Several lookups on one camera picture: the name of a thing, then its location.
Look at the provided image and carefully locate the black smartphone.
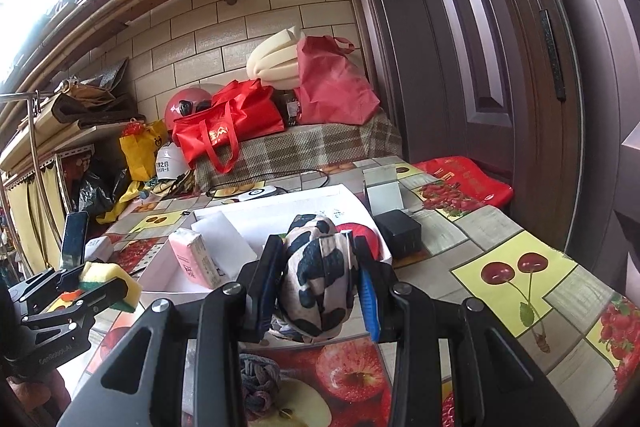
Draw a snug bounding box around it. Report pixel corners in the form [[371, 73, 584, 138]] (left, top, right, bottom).
[[60, 211, 90, 270]]

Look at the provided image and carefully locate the white cardboard box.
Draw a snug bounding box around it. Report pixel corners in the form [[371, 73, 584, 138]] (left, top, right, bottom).
[[135, 184, 393, 295]]

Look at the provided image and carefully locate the grey braided cloth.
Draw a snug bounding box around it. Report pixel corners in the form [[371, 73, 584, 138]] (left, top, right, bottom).
[[239, 353, 282, 419]]

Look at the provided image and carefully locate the red tote bag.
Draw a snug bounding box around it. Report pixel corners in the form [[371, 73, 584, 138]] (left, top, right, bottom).
[[171, 79, 286, 174]]

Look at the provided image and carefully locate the pink tissue packet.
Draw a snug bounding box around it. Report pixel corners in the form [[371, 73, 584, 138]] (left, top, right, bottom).
[[169, 228, 227, 290]]

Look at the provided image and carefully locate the plaid blanket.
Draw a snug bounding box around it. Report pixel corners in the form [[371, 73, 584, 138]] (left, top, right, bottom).
[[192, 109, 403, 192]]

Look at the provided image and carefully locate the grey panelled metal door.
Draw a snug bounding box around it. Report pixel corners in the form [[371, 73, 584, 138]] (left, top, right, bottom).
[[335, 0, 586, 253], [614, 122, 640, 268]]

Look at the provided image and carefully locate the black door hinge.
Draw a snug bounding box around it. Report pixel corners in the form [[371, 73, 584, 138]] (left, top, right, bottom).
[[538, 9, 567, 102]]

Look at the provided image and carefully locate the pink helmet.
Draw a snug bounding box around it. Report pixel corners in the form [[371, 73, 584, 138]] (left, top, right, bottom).
[[164, 83, 227, 132]]

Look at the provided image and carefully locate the black plastic bag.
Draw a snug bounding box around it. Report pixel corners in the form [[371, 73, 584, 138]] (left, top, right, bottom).
[[79, 166, 132, 219]]

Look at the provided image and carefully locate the yellow bag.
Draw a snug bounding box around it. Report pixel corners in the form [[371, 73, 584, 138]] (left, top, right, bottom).
[[119, 119, 169, 184]]

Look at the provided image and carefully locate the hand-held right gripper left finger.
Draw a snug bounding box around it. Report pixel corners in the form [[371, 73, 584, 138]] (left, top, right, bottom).
[[57, 234, 287, 427]]

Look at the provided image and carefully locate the white helmet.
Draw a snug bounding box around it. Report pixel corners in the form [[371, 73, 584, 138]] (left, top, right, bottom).
[[153, 141, 189, 181]]

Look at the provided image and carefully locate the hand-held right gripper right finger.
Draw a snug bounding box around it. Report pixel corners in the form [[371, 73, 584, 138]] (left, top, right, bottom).
[[345, 229, 581, 427]]

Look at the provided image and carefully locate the person's left forearm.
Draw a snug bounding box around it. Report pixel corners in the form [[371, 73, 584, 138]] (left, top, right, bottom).
[[0, 357, 71, 427]]

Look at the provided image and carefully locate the pink red nonwoven bag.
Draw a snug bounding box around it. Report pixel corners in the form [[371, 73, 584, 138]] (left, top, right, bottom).
[[292, 35, 382, 126]]

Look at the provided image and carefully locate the black power adapter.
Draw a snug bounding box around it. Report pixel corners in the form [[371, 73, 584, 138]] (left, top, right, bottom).
[[374, 209, 423, 258]]

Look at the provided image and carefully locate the small white charger box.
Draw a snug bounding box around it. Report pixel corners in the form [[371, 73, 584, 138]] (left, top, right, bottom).
[[84, 236, 115, 264]]

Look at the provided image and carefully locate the white power bank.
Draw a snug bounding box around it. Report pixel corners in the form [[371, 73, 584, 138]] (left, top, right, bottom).
[[234, 185, 289, 204]]

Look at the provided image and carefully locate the red printed bag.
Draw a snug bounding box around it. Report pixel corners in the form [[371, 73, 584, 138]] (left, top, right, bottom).
[[412, 155, 514, 220]]

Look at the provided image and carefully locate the cream foam cushion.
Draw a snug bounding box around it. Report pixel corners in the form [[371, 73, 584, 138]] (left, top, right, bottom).
[[246, 26, 306, 92]]

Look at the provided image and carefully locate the cow print plush cloth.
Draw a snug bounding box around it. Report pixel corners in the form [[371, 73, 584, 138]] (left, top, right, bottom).
[[271, 213, 363, 342]]

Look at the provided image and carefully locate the fruit print tablecloth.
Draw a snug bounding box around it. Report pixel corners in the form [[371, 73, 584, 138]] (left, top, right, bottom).
[[65, 157, 640, 427]]

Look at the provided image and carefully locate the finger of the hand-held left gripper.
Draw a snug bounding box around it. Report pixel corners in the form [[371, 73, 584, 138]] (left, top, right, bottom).
[[10, 264, 88, 308], [20, 278, 132, 343]]

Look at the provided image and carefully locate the yellow curtain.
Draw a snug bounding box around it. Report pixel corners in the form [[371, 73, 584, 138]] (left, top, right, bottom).
[[0, 154, 67, 275]]

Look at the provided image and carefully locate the yellow green sponge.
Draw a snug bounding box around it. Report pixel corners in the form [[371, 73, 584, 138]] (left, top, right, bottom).
[[79, 260, 144, 313]]

